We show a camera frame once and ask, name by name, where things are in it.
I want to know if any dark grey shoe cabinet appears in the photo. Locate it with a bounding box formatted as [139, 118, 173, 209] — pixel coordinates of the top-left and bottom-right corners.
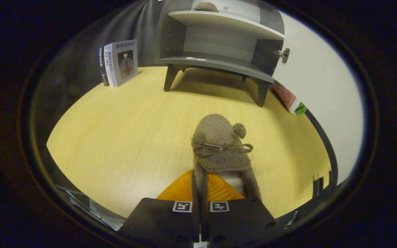
[154, 0, 286, 107]

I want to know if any grey white book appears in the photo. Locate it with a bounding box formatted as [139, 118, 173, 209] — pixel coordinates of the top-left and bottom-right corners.
[104, 39, 139, 87]

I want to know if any metal cabinet door hinge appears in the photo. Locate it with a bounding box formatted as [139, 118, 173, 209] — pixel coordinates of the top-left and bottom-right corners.
[274, 48, 291, 64]

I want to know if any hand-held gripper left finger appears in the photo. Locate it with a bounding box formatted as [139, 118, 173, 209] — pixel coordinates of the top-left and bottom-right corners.
[119, 169, 201, 248]

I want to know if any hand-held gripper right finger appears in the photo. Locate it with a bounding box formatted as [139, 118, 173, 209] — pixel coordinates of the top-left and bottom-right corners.
[200, 172, 282, 248]

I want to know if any watermelon print pouch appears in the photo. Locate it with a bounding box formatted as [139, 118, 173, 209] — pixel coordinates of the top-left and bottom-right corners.
[271, 83, 308, 116]

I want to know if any brown fuzzy shoe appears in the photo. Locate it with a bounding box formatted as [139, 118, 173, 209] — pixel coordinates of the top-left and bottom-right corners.
[194, 2, 220, 13]
[191, 114, 263, 202]

